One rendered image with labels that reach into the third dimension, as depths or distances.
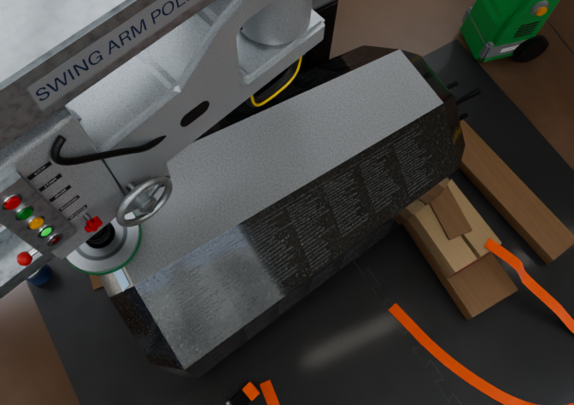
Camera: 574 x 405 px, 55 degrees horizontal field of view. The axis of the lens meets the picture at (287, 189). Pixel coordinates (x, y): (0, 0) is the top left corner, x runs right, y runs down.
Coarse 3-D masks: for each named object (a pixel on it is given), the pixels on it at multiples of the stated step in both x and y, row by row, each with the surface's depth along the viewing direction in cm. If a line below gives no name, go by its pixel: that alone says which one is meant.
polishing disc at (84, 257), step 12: (132, 216) 156; (120, 228) 154; (132, 228) 154; (120, 240) 153; (132, 240) 153; (72, 252) 151; (84, 252) 151; (96, 252) 151; (108, 252) 151; (120, 252) 151; (132, 252) 152; (84, 264) 150; (96, 264) 150; (108, 264) 150; (120, 264) 151
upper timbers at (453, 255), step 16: (464, 208) 233; (416, 224) 235; (432, 224) 230; (480, 224) 231; (432, 240) 228; (448, 240) 227; (464, 240) 231; (480, 240) 228; (496, 240) 228; (448, 256) 225; (464, 256) 225; (480, 256) 226; (448, 272) 228
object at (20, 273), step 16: (128, 192) 135; (0, 240) 130; (16, 240) 132; (0, 256) 130; (16, 256) 130; (32, 256) 126; (48, 256) 129; (0, 272) 129; (16, 272) 124; (32, 272) 129; (0, 288) 123
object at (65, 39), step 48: (0, 0) 83; (48, 0) 83; (96, 0) 83; (144, 0) 85; (192, 0) 93; (0, 48) 79; (48, 48) 79; (96, 48) 85; (144, 48) 93; (0, 96) 78; (48, 96) 84; (0, 144) 85
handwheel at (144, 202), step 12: (156, 180) 119; (168, 180) 123; (132, 192) 116; (144, 192) 122; (168, 192) 127; (120, 204) 117; (132, 204) 121; (144, 204) 121; (156, 204) 129; (120, 216) 118; (144, 216) 128
